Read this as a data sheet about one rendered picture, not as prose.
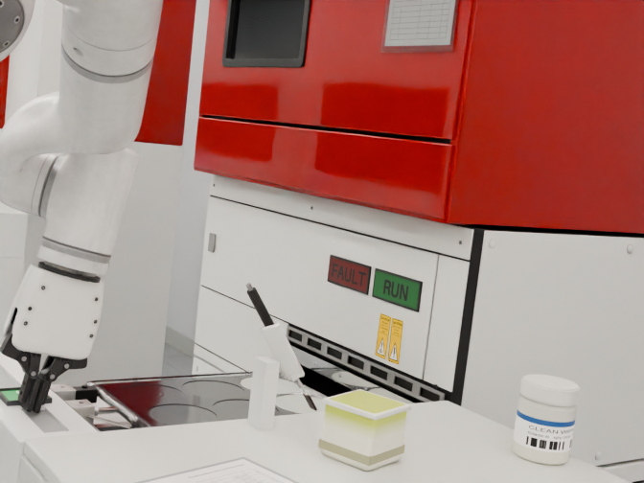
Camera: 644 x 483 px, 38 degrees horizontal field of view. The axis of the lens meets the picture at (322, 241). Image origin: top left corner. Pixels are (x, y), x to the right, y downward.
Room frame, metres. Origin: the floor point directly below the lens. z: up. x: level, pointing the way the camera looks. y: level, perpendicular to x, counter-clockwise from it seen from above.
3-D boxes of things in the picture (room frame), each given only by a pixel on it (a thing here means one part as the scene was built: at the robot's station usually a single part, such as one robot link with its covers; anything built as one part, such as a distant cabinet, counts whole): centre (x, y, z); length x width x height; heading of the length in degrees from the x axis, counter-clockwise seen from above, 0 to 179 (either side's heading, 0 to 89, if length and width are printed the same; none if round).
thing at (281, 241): (1.68, 0.01, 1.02); 0.82 x 0.03 x 0.40; 35
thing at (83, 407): (1.29, 0.34, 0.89); 0.08 x 0.03 x 0.03; 125
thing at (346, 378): (1.53, -0.08, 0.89); 0.44 x 0.02 x 0.10; 35
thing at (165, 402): (1.39, 0.09, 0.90); 0.34 x 0.34 x 0.01; 35
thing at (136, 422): (1.29, 0.24, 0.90); 0.38 x 0.01 x 0.01; 35
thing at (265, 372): (1.13, 0.04, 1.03); 0.06 x 0.04 x 0.13; 125
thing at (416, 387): (1.53, -0.08, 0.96); 0.44 x 0.01 x 0.02; 35
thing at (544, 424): (1.13, -0.30, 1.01); 0.07 x 0.07 x 0.10
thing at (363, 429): (1.05, -0.07, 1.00); 0.07 x 0.07 x 0.07; 53
